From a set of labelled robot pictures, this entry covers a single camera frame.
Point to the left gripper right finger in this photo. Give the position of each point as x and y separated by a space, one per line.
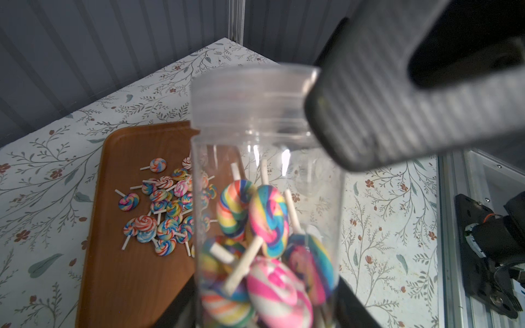
407 79

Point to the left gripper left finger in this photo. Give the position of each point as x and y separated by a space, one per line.
349 312

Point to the pile of colourful lollipops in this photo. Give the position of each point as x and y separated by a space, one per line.
169 221

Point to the brown wooden tray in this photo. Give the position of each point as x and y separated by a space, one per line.
134 287

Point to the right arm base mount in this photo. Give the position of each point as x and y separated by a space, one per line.
490 246

